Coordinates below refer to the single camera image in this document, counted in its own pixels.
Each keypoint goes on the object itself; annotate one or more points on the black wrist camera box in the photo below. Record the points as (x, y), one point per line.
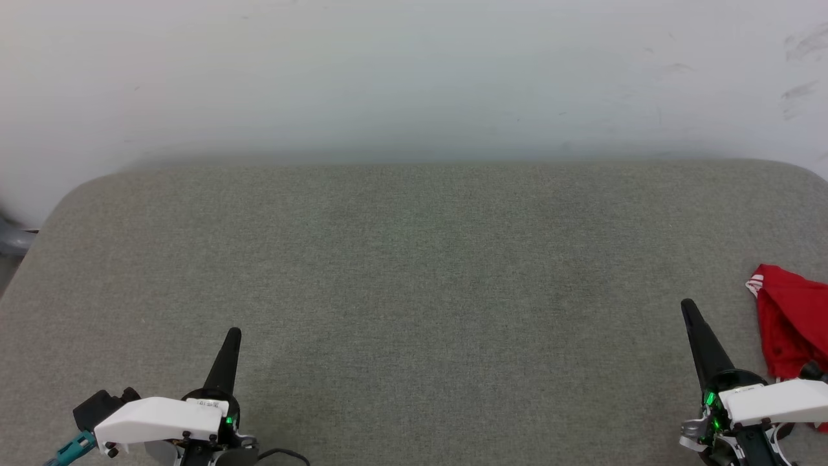
(814, 371)
(103, 408)

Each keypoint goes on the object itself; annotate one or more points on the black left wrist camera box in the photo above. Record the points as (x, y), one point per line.
(103, 408)

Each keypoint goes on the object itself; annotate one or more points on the grey rounded object beside sofa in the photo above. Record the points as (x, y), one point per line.
(14, 236)

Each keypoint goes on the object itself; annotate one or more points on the red basketball jersey white trim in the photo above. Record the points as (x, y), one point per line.
(792, 323)

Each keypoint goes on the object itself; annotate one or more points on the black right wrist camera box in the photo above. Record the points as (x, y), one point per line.
(814, 371)

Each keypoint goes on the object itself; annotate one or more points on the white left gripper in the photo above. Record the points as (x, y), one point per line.
(162, 417)

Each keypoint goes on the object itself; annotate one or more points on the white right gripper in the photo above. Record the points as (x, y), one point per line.
(770, 401)

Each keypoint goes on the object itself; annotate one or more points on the grey fabric sofa cushion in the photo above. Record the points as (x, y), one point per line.
(414, 310)

